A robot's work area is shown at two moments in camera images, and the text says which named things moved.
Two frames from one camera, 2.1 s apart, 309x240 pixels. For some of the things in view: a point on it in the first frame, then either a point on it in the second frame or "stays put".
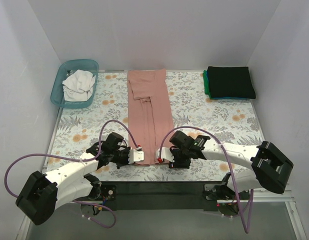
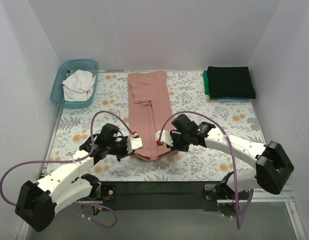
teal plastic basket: (65, 69) stays put
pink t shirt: (149, 112) stays put
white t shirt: (79, 87) stays put
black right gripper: (175, 156) → (175, 144)
